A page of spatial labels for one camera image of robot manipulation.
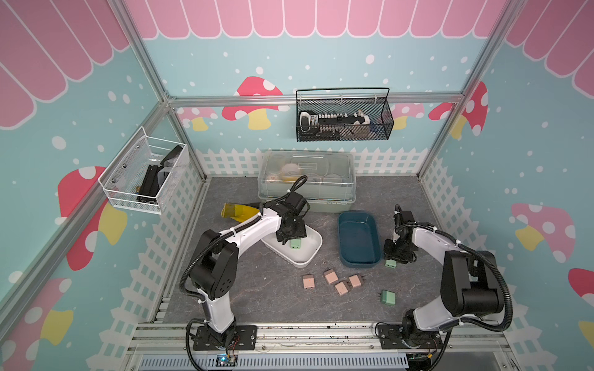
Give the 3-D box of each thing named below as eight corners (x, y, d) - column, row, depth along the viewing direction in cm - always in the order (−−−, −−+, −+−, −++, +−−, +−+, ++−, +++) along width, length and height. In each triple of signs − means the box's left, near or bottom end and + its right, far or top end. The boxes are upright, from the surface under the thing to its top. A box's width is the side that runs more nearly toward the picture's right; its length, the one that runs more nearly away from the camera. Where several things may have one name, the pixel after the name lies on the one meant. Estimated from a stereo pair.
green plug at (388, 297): (380, 303, 83) (382, 301, 81) (381, 291, 86) (382, 289, 84) (393, 306, 82) (395, 304, 81) (393, 294, 85) (395, 292, 83)
